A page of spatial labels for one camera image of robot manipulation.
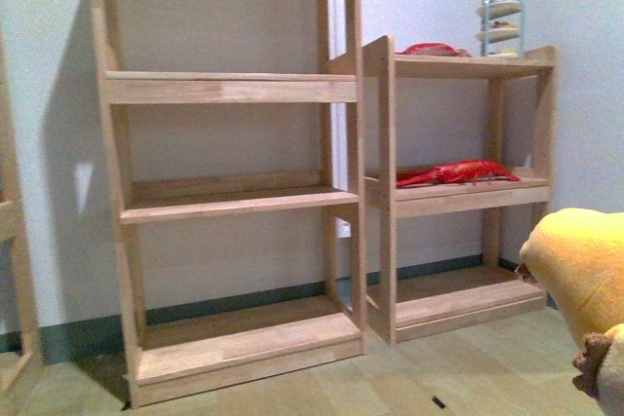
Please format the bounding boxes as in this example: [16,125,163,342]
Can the short wooden shelf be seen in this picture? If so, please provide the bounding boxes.
[363,36,559,344]

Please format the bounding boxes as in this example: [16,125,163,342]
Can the orange plush toy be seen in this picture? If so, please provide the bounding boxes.
[516,208,623,415]

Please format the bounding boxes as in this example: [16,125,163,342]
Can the red toy lobster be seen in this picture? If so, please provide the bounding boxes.
[396,159,521,188]

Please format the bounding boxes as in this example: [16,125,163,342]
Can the tiered toy dish rack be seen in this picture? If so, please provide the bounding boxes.
[476,0,526,58]

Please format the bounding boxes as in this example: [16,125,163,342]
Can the red toy on top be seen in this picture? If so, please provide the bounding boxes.
[399,42,471,57]

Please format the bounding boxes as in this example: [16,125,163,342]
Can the tall wooden shelf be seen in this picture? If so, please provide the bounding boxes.
[92,0,367,408]

